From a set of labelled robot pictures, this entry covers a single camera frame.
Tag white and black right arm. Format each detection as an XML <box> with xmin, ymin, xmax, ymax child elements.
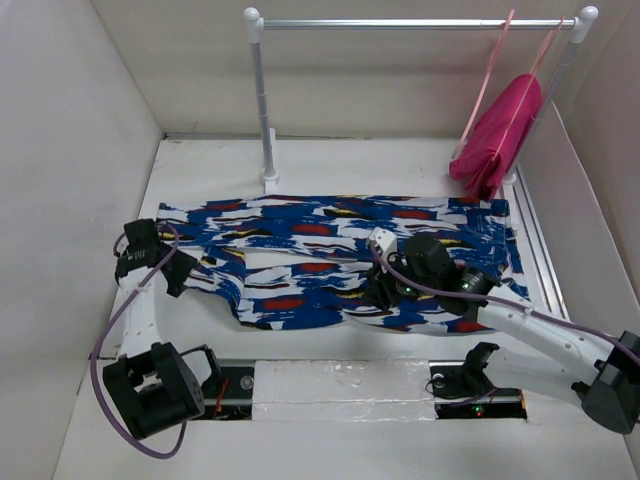
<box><xmin>364</xmin><ymin>228</ymin><xmax>639</xmax><ymax>435</ymax></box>

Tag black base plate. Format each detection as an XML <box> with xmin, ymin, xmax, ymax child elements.
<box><xmin>425</xmin><ymin>364</ymin><xmax>528</xmax><ymax>421</ymax></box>
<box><xmin>192</xmin><ymin>363</ymin><xmax>255</xmax><ymax>421</ymax></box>

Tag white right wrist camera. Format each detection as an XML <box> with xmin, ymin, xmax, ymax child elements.
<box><xmin>366</xmin><ymin>227</ymin><xmax>398</xmax><ymax>261</ymax></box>

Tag magenta garment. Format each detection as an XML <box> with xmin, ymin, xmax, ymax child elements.
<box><xmin>449</xmin><ymin>74</ymin><xmax>542</xmax><ymax>200</ymax></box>

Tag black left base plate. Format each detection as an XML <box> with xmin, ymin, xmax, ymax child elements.
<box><xmin>192</xmin><ymin>363</ymin><xmax>255</xmax><ymax>421</ymax></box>

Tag aluminium rail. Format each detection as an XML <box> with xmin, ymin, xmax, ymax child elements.
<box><xmin>513</xmin><ymin>169</ymin><xmax>570</xmax><ymax>320</ymax></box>

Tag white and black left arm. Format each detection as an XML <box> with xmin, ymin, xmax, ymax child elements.
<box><xmin>103</xmin><ymin>219</ymin><xmax>227</xmax><ymax>440</ymax></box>

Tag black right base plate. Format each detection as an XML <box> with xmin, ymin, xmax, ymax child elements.
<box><xmin>425</xmin><ymin>364</ymin><xmax>528</xmax><ymax>421</ymax></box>

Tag white clothes rack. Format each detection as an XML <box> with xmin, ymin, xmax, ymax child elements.
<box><xmin>243</xmin><ymin>5</ymin><xmax>600</xmax><ymax>194</ymax></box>

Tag blue patterned trousers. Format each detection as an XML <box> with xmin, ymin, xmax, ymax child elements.
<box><xmin>157</xmin><ymin>194</ymin><xmax>528</xmax><ymax>335</ymax></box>

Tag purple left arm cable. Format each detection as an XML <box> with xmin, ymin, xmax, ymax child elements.
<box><xmin>88</xmin><ymin>222</ymin><xmax>189</xmax><ymax>459</ymax></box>

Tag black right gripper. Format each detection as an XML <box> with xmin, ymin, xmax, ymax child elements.
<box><xmin>359</xmin><ymin>249</ymin><xmax>438</xmax><ymax>312</ymax></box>

